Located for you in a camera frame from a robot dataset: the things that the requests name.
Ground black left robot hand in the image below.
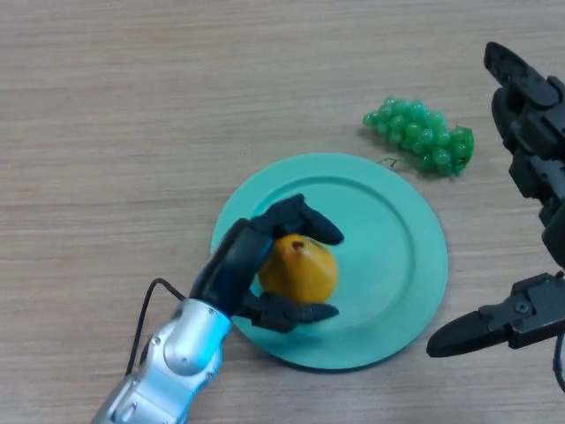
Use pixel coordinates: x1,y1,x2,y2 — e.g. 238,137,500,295
188,193,345,333

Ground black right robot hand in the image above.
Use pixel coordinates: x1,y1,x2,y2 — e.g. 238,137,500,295
426,42,565,358

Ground yellow pear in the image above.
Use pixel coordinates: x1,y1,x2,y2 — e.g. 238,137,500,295
257,233,339,306

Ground green round plate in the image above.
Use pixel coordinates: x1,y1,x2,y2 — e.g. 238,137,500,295
211,152,448,371

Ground green grape bunch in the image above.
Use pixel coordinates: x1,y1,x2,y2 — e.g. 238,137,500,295
362,96,476,178

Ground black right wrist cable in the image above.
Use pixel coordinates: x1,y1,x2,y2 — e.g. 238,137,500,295
551,333,565,394

